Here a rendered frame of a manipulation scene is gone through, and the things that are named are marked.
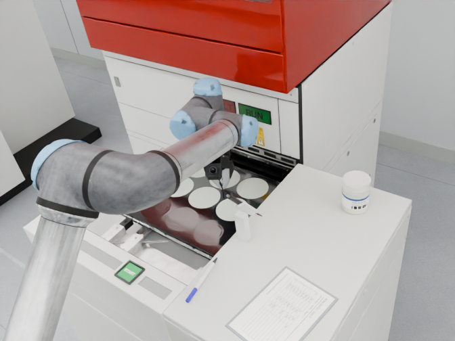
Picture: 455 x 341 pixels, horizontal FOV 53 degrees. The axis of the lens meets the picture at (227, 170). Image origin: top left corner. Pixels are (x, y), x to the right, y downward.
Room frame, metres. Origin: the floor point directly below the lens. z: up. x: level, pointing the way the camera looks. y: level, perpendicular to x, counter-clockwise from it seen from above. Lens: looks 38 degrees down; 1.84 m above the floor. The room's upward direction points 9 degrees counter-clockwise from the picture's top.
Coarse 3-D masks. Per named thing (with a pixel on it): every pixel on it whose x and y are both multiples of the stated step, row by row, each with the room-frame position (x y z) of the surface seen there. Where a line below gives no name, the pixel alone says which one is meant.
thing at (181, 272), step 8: (120, 240) 0.97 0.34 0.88; (144, 248) 0.92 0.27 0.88; (152, 248) 0.92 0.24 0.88; (144, 256) 0.89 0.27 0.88; (152, 256) 0.88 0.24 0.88; (160, 256) 0.88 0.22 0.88; (168, 256) 0.88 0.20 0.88; (152, 264) 0.86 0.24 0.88; (160, 264) 0.85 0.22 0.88; (168, 264) 0.85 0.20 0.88; (176, 264) 0.84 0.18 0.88; (184, 264) 0.84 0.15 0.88; (168, 272) 0.82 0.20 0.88; (176, 272) 0.82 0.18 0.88; (184, 272) 0.81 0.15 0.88; (192, 272) 0.81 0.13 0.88; (184, 280) 0.79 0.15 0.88
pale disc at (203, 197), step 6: (192, 192) 1.11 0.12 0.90; (198, 192) 1.11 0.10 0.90; (204, 192) 1.10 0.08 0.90; (210, 192) 1.10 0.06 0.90; (216, 192) 1.09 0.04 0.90; (192, 198) 1.08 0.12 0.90; (198, 198) 1.08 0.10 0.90; (204, 198) 1.07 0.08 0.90; (210, 198) 1.07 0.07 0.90; (216, 198) 1.07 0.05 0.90; (192, 204) 1.05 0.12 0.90; (198, 204) 1.05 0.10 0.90; (204, 204) 1.05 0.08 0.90; (210, 204) 1.04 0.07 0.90
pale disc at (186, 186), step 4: (188, 180) 1.18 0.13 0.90; (180, 184) 1.16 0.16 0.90; (184, 184) 1.16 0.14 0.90; (188, 184) 1.15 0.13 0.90; (192, 184) 1.15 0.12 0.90; (180, 188) 1.14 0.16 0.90; (184, 188) 1.14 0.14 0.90; (188, 188) 1.13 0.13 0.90; (192, 188) 1.13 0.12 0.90; (176, 192) 1.12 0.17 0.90; (180, 192) 1.12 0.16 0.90; (184, 192) 1.12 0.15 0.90; (188, 192) 1.11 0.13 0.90; (172, 196) 1.11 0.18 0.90; (176, 196) 1.10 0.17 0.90
